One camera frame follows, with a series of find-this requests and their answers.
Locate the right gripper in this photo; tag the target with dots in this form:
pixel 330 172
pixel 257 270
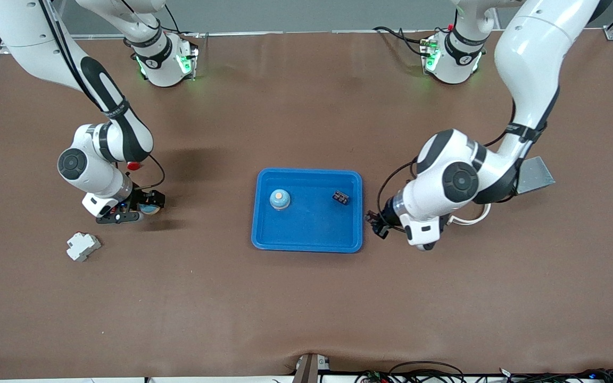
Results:
pixel 141 199

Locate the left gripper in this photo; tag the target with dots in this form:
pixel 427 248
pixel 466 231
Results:
pixel 381 224

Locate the blue bell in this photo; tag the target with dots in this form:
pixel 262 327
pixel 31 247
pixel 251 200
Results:
pixel 280 199
pixel 149 209

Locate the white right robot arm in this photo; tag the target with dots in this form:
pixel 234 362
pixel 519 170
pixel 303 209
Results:
pixel 96 175

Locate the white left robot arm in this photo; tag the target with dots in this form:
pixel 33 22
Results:
pixel 530 64

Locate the blue plastic tray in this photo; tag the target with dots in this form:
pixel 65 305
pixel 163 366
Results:
pixel 312 229

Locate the red emergency stop button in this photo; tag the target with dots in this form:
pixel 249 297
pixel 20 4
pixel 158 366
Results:
pixel 134 166

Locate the white circuit breaker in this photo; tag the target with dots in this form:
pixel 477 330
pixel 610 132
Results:
pixel 83 247

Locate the brown table mat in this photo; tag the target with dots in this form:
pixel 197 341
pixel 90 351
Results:
pixel 306 303

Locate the silver metal module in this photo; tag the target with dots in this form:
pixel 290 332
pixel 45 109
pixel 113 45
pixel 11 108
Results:
pixel 538 178

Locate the white curved plastic bracket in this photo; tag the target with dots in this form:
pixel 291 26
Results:
pixel 471 222

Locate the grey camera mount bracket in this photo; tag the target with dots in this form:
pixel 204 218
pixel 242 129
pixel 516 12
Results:
pixel 309 369

